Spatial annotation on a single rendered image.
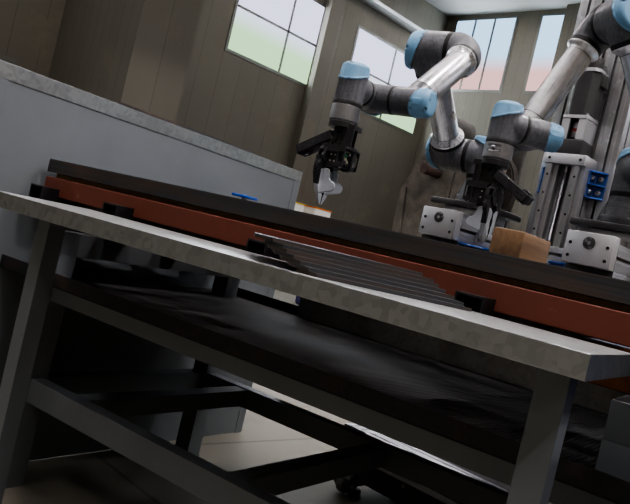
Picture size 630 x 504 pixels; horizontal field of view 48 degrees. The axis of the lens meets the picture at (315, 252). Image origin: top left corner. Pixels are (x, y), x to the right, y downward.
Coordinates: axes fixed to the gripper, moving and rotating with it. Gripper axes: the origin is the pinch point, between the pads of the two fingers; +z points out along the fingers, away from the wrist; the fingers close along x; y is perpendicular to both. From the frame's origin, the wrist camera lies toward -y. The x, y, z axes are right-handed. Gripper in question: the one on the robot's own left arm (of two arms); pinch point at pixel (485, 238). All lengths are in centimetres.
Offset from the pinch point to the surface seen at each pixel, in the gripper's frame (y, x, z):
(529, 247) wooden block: -28, 50, 3
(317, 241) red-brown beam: 8, 62, 11
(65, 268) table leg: 85, 58, 32
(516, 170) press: 209, -568, -113
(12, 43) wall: 805, -329, -144
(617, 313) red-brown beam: -47, 62, 11
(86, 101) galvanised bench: 99, 53, -12
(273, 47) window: 732, -733, -288
